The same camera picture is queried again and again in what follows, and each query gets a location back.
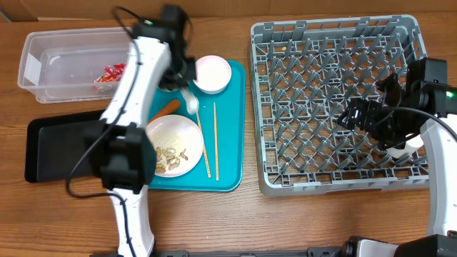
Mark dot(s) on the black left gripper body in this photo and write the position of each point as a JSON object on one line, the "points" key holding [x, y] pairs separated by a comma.
{"points": [[180, 73]]}

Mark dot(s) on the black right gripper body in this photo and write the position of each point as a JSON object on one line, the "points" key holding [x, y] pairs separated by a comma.
{"points": [[390, 128]]}

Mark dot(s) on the pink bowl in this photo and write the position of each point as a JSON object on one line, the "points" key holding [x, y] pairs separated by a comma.
{"points": [[213, 74]]}

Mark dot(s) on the white tissue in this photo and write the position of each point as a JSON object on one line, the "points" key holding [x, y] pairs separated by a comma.
{"points": [[192, 103]]}

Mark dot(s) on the red snack wrapper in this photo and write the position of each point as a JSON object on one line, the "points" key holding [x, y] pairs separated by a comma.
{"points": [[112, 73]]}

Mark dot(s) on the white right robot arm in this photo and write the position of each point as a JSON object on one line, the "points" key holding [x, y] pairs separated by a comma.
{"points": [[426, 107]]}

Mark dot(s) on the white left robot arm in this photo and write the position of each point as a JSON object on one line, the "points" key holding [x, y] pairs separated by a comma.
{"points": [[119, 151]]}

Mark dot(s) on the grey dishwasher rack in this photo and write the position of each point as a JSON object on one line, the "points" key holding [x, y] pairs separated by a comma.
{"points": [[303, 76]]}

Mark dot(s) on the white cup in rack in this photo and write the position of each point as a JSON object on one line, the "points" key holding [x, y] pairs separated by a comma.
{"points": [[410, 146]]}

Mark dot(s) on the orange carrot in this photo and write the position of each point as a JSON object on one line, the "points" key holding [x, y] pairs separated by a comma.
{"points": [[169, 108]]}

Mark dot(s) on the right wooden chopstick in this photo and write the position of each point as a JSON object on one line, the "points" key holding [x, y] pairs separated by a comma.
{"points": [[216, 149]]}

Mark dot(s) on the wooden chopstick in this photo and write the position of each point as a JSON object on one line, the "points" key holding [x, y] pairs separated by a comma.
{"points": [[216, 149], [204, 146]]}

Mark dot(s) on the left wooden chopstick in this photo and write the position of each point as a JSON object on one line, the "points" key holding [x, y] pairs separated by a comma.
{"points": [[204, 146]]}

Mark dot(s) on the teal serving tray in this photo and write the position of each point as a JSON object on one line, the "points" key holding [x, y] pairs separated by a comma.
{"points": [[231, 111]]}

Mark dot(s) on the white plate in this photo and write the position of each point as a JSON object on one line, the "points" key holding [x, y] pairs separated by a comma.
{"points": [[179, 132]]}

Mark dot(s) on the peanut pile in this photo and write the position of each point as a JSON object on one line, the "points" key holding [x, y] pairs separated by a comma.
{"points": [[168, 159]]}

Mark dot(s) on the clear plastic bin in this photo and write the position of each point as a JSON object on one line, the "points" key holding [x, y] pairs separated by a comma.
{"points": [[63, 66]]}

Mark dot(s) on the black base bar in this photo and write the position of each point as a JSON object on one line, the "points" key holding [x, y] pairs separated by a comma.
{"points": [[330, 251]]}

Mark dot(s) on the black plastic tray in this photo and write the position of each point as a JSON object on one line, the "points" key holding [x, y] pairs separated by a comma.
{"points": [[54, 145]]}

